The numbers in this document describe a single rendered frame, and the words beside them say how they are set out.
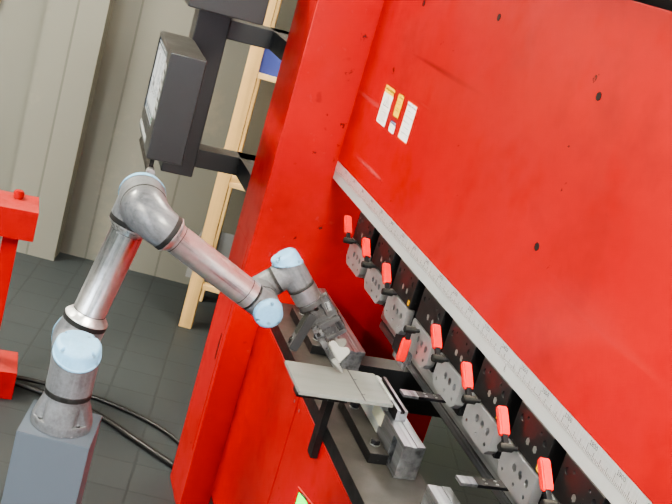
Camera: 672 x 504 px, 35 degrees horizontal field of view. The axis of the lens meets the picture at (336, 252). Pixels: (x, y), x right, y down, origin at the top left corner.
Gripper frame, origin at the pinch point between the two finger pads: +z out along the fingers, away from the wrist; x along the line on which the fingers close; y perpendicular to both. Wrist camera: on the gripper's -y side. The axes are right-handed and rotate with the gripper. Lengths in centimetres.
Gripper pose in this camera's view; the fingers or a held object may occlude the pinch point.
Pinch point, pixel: (336, 365)
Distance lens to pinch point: 291.8
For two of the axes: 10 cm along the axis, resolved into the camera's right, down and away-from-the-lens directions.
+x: -1.2, -2.6, 9.6
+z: 4.6, 8.4, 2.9
